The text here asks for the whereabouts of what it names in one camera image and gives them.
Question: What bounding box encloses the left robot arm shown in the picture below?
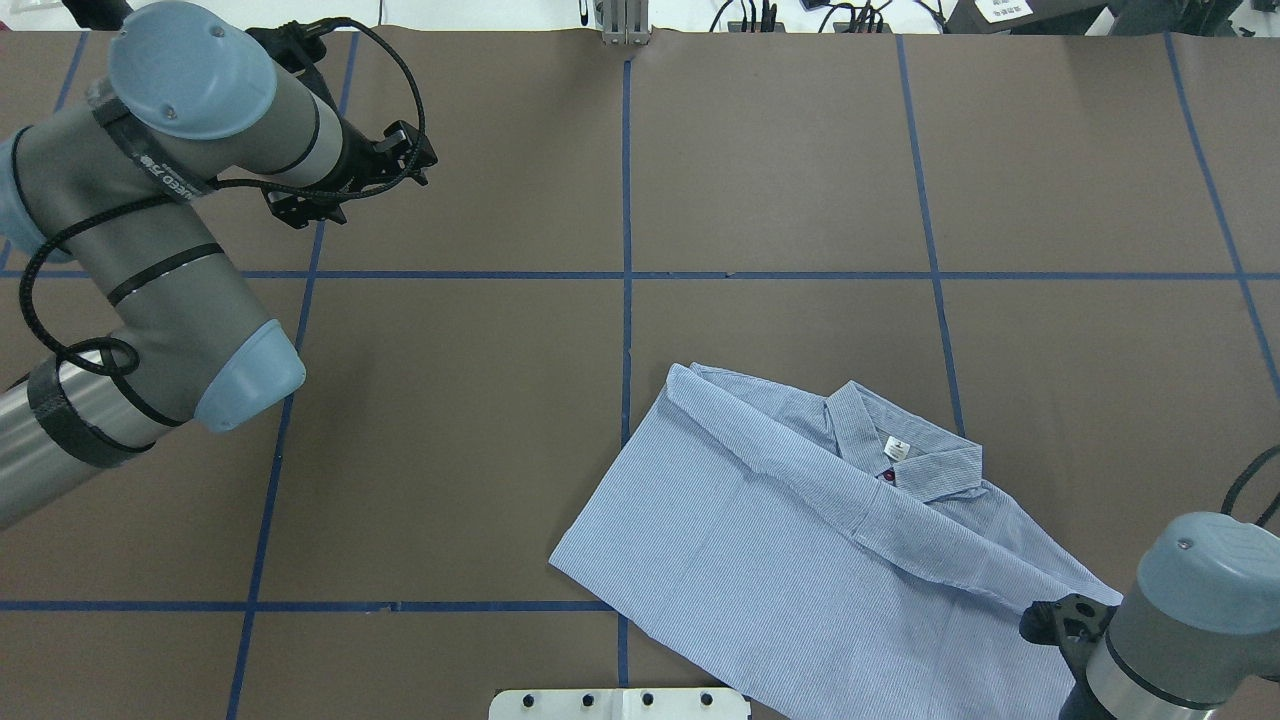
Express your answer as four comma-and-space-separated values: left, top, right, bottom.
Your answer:
3, 1, 436, 527

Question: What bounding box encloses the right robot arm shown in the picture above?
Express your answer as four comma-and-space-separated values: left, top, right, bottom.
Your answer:
1084, 512, 1279, 719

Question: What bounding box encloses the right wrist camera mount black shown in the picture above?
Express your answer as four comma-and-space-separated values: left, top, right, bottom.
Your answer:
1018, 593, 1119, 682

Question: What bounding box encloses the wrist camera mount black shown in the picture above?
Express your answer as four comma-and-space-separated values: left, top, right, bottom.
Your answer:
1018, 593, 1119, 682
246, 20, 335, 108

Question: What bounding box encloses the white central pedestal column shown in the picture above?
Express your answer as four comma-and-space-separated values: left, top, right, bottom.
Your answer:
488, 687, 753, 719

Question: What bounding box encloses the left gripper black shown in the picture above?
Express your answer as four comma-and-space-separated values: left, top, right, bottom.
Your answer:
262, 115, 438, 229

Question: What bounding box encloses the light blue striped shirt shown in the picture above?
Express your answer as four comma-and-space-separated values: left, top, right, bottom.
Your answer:
549, 364, 1121, 719

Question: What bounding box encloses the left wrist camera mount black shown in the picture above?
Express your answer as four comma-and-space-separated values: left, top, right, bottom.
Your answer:
246, 20, 335, 108

